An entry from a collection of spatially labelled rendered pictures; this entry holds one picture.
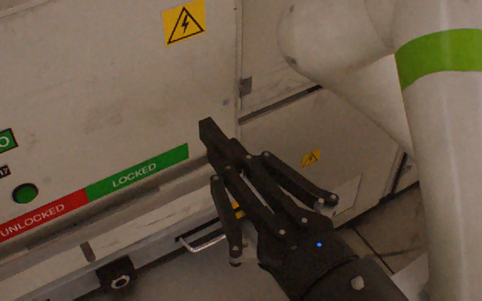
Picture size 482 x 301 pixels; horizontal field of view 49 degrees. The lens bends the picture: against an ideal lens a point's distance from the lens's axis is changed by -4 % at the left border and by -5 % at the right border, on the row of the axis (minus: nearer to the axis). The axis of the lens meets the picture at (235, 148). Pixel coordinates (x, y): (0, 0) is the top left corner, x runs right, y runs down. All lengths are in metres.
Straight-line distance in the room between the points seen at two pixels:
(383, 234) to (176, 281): 1.24
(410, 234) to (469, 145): 1.56
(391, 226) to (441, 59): 1.56
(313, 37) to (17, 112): 0.36
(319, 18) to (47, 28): 0.31
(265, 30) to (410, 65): 0.55
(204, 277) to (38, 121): 0.43
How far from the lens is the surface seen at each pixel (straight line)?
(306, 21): 0.68
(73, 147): 0.70
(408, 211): 2.16
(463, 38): 0.58
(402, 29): 0.61
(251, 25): 1.07
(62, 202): 0.76
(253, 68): 1.14
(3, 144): 0.66
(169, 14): 0.64
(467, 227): 0.55
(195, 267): 0.96
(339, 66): 0.69
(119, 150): 0.74
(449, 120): 0.56
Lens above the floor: 1.68
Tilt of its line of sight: 48 degrees down
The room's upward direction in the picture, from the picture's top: straight up
